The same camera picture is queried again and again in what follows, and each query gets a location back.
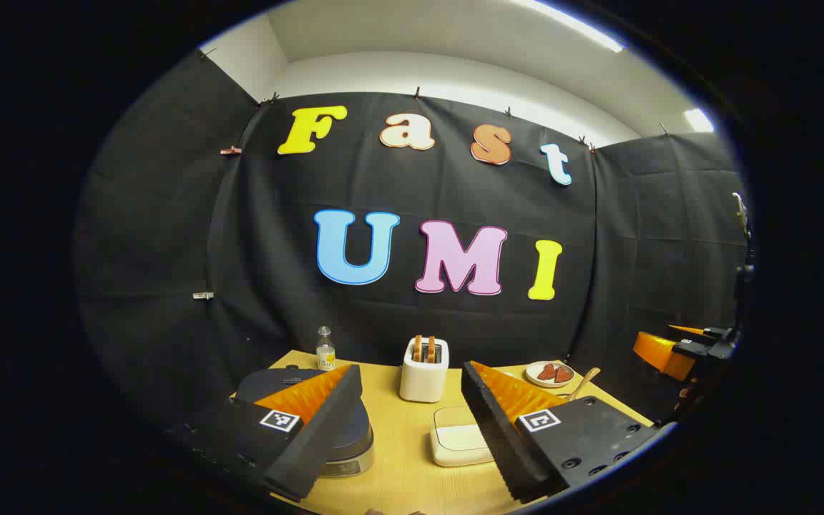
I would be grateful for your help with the white toaster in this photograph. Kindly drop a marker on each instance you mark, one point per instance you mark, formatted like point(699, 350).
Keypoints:
point(423, 383)

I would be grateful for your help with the black backdrop cloth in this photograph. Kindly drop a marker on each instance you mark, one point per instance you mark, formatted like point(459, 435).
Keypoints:
point(254, 236)

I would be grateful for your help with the red meat piece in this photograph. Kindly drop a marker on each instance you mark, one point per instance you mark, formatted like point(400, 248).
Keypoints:
point(546, 372)
point(563, 374)

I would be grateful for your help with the dark grey rice cooker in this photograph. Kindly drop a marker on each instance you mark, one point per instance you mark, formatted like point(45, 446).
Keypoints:
point(276, 383)

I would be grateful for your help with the long ceiling light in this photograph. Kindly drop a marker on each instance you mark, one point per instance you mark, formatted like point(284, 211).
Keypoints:
point(576, 25)

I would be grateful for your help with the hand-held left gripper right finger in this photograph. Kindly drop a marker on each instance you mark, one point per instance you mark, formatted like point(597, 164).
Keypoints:
point(498, 443)

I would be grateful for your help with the small ceiling light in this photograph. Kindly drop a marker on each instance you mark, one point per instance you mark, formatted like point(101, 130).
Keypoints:
point(698, 120)

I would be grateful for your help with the wooden spoon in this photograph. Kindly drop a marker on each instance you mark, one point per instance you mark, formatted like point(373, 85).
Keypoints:
point(587, 379)

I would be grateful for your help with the brown toast slice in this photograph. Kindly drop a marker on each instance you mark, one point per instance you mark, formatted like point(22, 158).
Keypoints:
point(418, 349)
point(431, 349)

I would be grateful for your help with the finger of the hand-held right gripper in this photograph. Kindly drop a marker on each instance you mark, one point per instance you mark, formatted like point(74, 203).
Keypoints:
point(659, 354)
point(687, 330)

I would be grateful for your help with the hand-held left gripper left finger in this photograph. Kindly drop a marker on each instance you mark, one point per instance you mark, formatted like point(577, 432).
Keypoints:
point(312, 443)

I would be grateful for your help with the pink cloth clip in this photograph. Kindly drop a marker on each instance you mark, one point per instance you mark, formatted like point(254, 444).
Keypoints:
point(231, 150)

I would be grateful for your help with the small clear glass bottle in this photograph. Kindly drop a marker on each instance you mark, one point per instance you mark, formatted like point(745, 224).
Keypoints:
point(325, 354)

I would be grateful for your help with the small white plate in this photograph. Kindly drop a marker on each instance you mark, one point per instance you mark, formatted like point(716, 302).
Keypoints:
point(532, 375)

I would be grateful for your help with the clear rice container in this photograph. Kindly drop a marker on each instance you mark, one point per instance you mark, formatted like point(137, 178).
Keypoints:
point(455, 438)

